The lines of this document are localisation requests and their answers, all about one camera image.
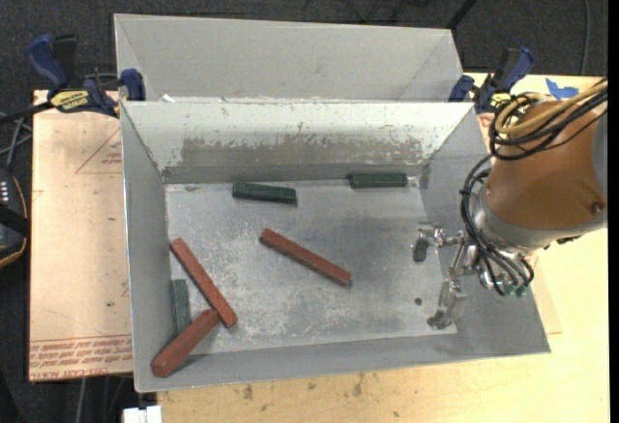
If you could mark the red-brown flat block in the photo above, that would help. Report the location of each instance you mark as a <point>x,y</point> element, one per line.
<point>184,344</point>
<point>304,256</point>
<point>203,282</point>

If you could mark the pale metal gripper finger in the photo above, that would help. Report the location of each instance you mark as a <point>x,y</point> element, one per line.
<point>420,250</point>
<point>452,300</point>

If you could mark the grey metal bin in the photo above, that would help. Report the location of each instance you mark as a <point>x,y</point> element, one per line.
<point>300,305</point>

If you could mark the dark green flat block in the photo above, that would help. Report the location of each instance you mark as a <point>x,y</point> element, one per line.
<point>263,193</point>
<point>181,305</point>
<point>378,180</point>

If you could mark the brown cardboard board, red print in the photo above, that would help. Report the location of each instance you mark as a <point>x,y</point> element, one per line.
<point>77,237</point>

